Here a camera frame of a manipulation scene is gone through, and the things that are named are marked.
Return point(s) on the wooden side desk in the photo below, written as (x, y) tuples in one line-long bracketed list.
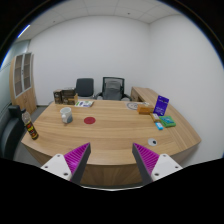
[(143, 94)]

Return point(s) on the small dark brown box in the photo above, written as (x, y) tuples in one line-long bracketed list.
[(57, 96)]

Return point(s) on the round grey white pad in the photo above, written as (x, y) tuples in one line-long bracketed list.
[(132, 106)]

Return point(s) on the black leather sofa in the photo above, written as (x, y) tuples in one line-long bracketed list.
[(10, 133)]

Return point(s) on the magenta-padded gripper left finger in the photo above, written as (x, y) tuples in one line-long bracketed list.
[(75, 159)]

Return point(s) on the white green purple leaflet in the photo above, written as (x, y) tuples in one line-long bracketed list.
[(84, 104)]

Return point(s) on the small blue box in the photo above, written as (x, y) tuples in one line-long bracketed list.
[(159, 126)]

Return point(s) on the black mesh-back office chair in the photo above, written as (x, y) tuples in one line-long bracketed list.
[(112, 88)]

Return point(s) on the orange cardboard box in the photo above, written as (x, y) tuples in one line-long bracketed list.
[(145, 109)]

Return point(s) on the small yellow box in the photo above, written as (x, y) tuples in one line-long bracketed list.
[(154, 117)]

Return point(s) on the purple standing card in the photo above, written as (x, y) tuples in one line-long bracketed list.
[(161, 105)]

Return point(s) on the flat round red coaster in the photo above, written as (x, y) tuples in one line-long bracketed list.
[(89, 120)]

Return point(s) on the brown cardboard box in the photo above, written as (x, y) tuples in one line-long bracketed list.
[(70, 100)]

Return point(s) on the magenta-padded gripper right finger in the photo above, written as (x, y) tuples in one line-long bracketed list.
[(148, 159)]

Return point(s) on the black solid-back office chair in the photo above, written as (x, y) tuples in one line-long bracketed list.
[(84, 86)]

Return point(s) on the white ceramic mug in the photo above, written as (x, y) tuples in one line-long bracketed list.
[(66, 115)]

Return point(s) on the wooden glass-door shelf cabinet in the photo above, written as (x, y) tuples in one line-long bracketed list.
[(25, 96)]

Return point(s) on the clear black-capped drink bottle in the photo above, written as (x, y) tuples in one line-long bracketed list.
[(31, 128)]

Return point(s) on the green flat box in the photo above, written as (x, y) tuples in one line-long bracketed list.
[(167, 121)]

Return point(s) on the flat dark brown box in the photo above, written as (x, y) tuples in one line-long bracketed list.
[(68, 91)]

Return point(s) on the long ceiling light strip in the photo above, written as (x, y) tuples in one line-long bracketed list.
[(23, 31)]

